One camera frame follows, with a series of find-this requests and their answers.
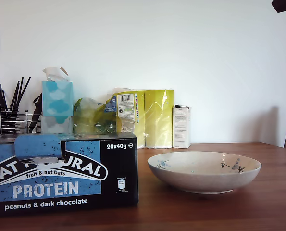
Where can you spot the black blue snack bar carton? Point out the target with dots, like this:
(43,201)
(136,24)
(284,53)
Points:
(118,173)

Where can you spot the dark brown utensil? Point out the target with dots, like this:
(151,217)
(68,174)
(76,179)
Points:
(35,113)

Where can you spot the white tissue paper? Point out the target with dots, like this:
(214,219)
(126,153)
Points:
(53,73)

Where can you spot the crumpled green plastic bag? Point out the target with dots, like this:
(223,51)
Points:
(90,115)

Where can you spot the small white carton box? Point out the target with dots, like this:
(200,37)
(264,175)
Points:
(181,127)

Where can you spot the white floral ceramic bowl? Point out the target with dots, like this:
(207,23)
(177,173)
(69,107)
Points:
(205,179)

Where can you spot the thin black stick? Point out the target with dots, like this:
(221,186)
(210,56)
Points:
(23,90)
(17,92)
(0,92)

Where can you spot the blue cloud tissue box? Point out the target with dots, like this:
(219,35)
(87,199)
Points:
(57,101)

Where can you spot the yellow napkin pack in wrap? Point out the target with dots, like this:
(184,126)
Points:
(157,120)

